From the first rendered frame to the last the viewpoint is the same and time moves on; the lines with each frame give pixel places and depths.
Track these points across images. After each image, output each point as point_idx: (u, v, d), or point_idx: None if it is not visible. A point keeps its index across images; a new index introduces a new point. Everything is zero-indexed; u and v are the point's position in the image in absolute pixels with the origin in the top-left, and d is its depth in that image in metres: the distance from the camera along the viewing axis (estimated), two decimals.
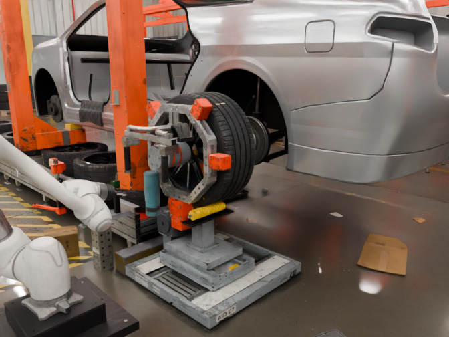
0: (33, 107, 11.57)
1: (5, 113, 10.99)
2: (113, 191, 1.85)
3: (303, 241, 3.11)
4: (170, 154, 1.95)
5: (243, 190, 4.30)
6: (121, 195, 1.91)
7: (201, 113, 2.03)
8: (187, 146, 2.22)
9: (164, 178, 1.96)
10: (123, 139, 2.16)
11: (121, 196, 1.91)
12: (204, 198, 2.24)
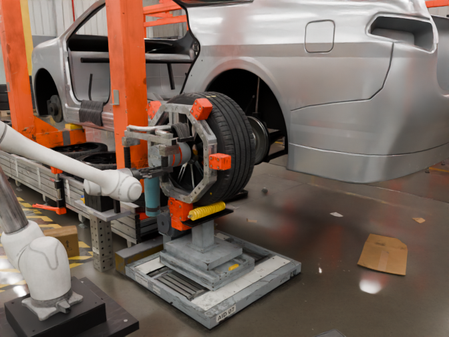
0: (33, 107, 11.57)
1: (5, 113, 10.99)
2: None
3: (303, 241, 3.11)
4: (170, 154, 1.95)
5: (243, 190, 4.30)
6: (142, 170, 1.90)
7: (201, 113, 2.03)
8: (187, 146, 2.22)
9: (164, 178, 1.96)
10: (123, 139, 2.16)
11: (142, 169, 1.90)
12: (210, 192, 2.19)
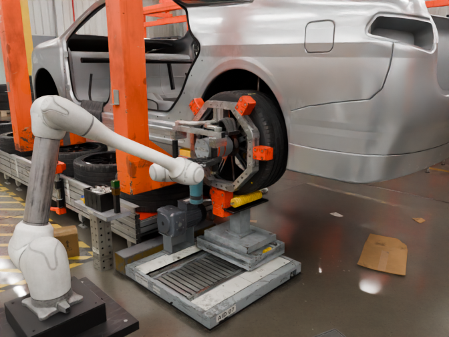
0: None
1: (5, 113, 10.99)
2: None
3: (303, 241, 3.11)
4: (220, 146, 2.15)
5: None
6: (196, 160, 2.11)
7: (246, 109, 2.23)
8: (230, 140, 2.42)
9: (213, 167, 2.17)
10: (172, 133, 2.37)
11: (196, 159, 2.11)
12: (251, 182, 2.40)
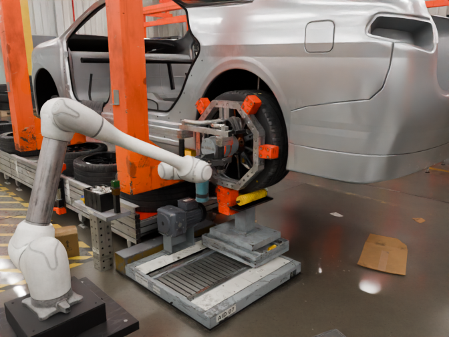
0: (33, 107, 11.57)
1: (5, 113, 10.99)
2: None
3: (303, 241, 3.11)
4: (226, 144, 2.19)
5: None
6: (200, 158, 2.15)
7: (252, 108, 2.26)
8: (235, 138, 2.46)
9: (220, 166, 2.20)
10: (179, 132, 2.40)
11: (200, 157, 2.14)
12: (256, 180, 2.44)
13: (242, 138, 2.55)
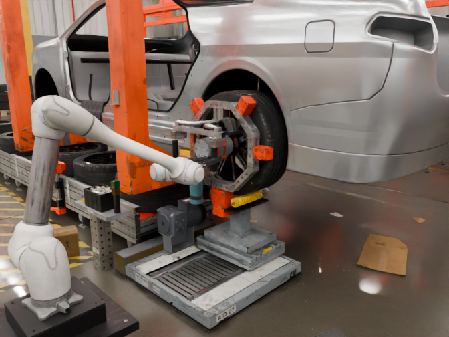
0: None
1: (5, 113, 10.99)
2: None
3: (303, 241, 3.11)
4: (220, 146, 2.15)
5: None
6: (196, 160, 2.11)
7: (246, 109, 2.23)
8: (230, 140, 2.42)
9: (213, 167, 2.17)
10: (173, 133, 2.37)
11: (196, 159, 2.11)
12: (251, 182, 2.40)
13: None
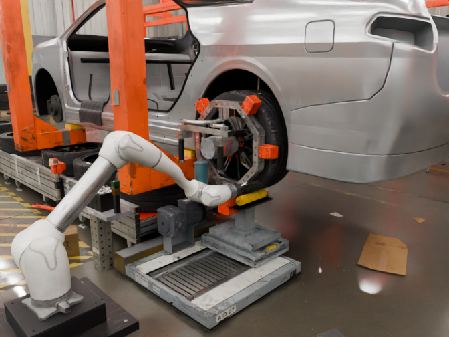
0: (33, 107, 11.57)
1: (5, 113, 10.99)
2: None
3: (303, 241, 3.11)
4: (226, 144, 2.19)
5: None
6: None
7: (251, 108, 2.26)
8: (235, 138, 2.46)
9: (219, 166, 2.20)
10: (179, 132, 2.40)
11: None
12: (256, 180, 2.43)
13: (242, 138, 2.55)
